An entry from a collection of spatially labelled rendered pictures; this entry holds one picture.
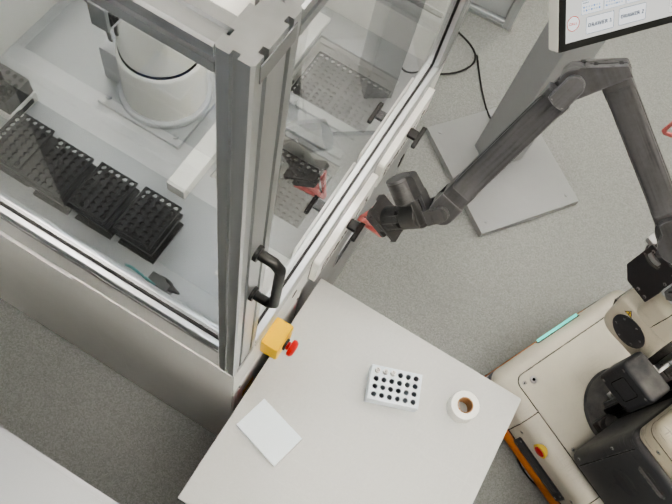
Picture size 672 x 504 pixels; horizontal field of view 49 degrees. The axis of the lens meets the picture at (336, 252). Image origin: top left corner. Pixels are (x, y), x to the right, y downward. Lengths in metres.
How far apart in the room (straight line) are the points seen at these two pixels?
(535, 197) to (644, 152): 1.51
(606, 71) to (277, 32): 0.93
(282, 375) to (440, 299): 1.10
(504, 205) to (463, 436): 1.33
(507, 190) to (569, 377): 0.84
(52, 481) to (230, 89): 0.39
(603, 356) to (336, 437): 1.13
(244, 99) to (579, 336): 2.03
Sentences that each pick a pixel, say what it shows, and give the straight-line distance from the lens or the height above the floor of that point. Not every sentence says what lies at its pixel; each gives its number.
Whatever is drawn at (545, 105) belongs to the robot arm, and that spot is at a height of 1.36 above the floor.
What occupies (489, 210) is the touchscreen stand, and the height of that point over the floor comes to 0.03.
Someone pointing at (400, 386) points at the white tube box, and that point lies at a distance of 1.79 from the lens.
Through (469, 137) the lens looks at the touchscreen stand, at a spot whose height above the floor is 0.04.
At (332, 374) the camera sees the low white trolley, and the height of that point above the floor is 0.76.
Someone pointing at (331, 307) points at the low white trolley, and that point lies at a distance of 1.85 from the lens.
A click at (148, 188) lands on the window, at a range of 1.03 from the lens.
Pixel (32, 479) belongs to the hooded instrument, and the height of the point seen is 1.76.
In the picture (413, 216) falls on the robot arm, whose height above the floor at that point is 1.07.
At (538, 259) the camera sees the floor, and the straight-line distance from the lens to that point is 2.96.
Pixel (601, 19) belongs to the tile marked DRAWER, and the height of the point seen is 1.01.
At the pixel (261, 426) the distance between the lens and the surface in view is 1.74.
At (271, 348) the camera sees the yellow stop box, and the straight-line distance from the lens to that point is 1.65.
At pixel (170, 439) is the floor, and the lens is 2.53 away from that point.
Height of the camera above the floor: 2.49
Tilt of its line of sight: 65 degrees down
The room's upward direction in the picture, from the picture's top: 19 degrees clockwise
